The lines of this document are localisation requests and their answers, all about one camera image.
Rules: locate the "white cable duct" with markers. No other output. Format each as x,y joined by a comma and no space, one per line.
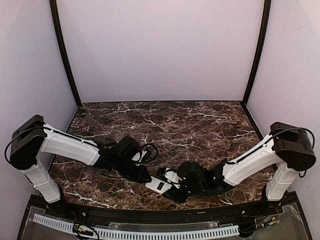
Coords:
54,223
207,234

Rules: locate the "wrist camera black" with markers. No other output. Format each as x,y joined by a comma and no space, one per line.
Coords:
142,157
169,175

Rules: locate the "left camera cable black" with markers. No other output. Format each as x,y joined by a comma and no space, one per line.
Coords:
154,152

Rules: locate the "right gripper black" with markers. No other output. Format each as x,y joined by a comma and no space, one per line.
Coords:
176,194

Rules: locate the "right black frame post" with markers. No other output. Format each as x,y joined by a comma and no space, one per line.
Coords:
258,51

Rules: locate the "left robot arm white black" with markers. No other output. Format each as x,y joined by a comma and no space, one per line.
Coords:
127,157

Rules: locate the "right white cable duct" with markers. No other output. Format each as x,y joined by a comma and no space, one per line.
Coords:
207,234

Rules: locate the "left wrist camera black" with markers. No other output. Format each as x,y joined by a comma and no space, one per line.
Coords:
142,157

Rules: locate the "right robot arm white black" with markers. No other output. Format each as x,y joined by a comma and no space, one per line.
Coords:
289,146

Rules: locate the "left black frame post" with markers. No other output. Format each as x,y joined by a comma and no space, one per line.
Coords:
63,51

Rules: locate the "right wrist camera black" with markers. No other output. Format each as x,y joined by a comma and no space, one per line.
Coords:
169,175

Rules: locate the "black front rail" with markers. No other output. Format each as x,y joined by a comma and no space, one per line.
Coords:
242,214

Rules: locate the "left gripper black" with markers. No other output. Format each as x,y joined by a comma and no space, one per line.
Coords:
144,175

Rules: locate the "left white cable duct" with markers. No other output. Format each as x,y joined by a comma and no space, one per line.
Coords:
54,223

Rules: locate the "white red remote control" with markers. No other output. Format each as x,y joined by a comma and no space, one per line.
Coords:
157,185

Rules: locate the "black frame post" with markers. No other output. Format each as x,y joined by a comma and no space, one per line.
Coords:
258,51
63,51

